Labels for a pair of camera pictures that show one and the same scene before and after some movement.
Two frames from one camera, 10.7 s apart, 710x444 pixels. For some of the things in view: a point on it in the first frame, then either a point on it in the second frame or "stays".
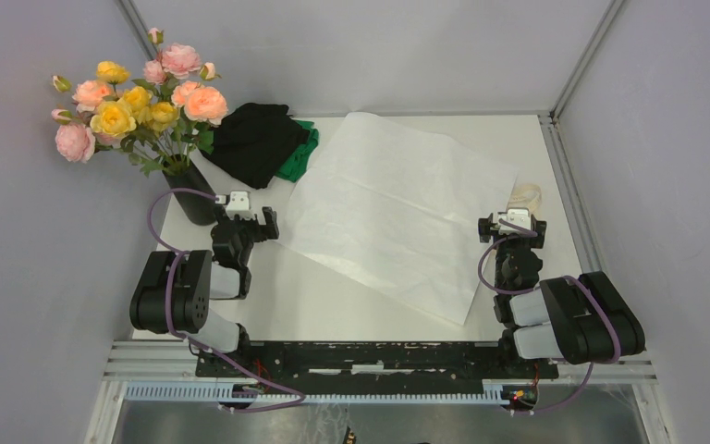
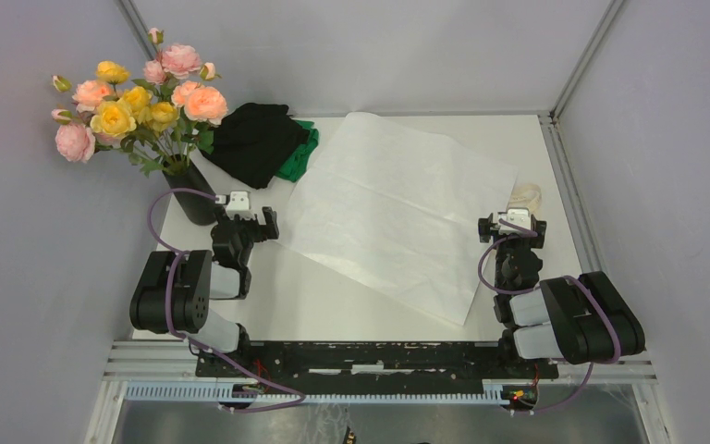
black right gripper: x=535 y=242 stays
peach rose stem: x=192 y=129 to x=203 y=107
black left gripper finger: x=270 y=229 stays
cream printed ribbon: x=526 y=195 stays
